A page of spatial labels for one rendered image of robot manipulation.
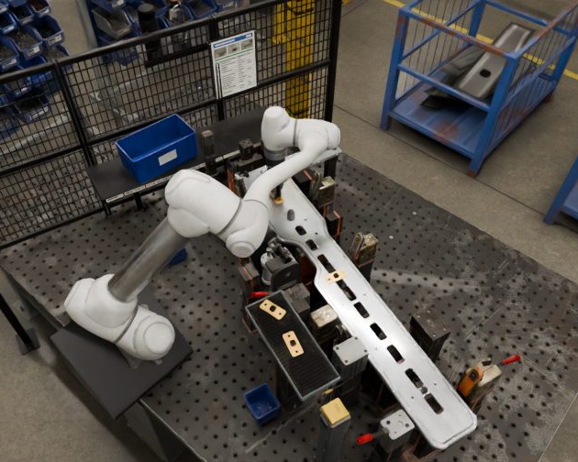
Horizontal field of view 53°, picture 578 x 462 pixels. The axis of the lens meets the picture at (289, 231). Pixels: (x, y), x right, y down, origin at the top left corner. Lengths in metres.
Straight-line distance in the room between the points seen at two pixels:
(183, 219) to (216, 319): 0.87
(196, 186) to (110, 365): 0.90
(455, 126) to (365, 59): 1.19
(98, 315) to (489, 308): 1.58
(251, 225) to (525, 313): 1.39
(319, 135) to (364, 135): 2.24
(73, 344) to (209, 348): 0.52
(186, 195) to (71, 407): 1.80
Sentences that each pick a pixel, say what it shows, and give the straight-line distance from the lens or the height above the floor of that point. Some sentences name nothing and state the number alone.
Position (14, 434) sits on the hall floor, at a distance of 3.24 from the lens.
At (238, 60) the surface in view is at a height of 1.32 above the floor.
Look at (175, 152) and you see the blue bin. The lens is 2.53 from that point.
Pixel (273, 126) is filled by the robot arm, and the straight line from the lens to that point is 2.11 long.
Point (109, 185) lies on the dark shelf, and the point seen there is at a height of 1.03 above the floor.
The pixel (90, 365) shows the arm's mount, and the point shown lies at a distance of 2.27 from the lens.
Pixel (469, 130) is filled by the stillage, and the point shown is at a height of 0.16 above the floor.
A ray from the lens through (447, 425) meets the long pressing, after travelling 1.98.
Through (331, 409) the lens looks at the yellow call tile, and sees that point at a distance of 1.77.
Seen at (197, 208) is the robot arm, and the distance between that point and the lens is 1.64.
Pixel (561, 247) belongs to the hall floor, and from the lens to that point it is 3.94.
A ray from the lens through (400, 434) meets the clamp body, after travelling 1.87.
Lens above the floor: 2.78
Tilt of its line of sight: 50 degrees down
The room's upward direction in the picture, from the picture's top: 1 degrees clockwise
